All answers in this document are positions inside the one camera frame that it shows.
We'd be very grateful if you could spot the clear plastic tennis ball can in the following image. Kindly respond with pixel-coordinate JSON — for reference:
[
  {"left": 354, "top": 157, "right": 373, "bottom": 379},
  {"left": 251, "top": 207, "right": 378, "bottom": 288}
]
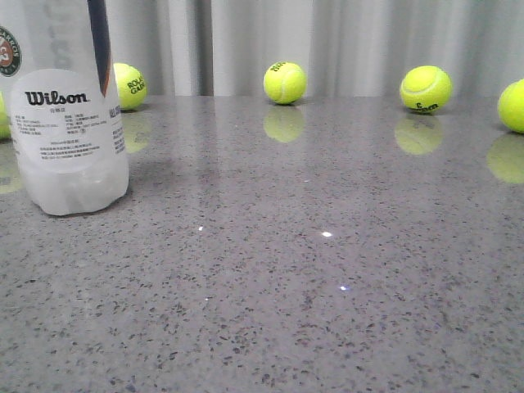
[{"left": 1, "top": 1, "right": 129, "bottom": 216}]

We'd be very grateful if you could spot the centre yellow tennis ball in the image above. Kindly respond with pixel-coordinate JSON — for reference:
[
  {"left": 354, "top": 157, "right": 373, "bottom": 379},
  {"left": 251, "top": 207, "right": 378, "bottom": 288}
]
[{"left": 263, "top": 61, "right": 307, "bottom": 105}]

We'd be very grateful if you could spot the Roland Garros tennis ball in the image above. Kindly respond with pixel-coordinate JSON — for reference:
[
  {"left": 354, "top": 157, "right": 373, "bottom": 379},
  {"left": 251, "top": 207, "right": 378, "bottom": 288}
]
[{"left": 113, "top": 62, "right": 147, "bottom": 111}]

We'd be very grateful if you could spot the Wilson 3 tennis ball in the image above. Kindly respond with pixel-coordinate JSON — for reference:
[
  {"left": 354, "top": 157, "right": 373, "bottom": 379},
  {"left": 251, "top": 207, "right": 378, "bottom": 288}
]
[{"left": 400, "top": 65, "right": 453, "bottom": 114}]

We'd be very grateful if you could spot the far right tennis ball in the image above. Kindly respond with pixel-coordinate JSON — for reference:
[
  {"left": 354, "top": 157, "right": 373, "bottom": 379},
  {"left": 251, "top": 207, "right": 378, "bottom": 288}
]
[{"left": 497, "top": 79, "right": 524, "bottom": 133}]

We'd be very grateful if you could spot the far left tennis ball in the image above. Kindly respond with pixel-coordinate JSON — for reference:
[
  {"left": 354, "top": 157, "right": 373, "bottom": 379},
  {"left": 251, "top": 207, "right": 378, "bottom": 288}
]
[{"left": 0, "top": 93, "right": 11, "bottom": 140}]

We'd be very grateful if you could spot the grey pleated curtain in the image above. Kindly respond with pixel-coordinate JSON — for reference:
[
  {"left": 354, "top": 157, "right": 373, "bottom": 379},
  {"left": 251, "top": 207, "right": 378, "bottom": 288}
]
[{"left": 106, "top": 1, "right": 523, "bottom": 97}]

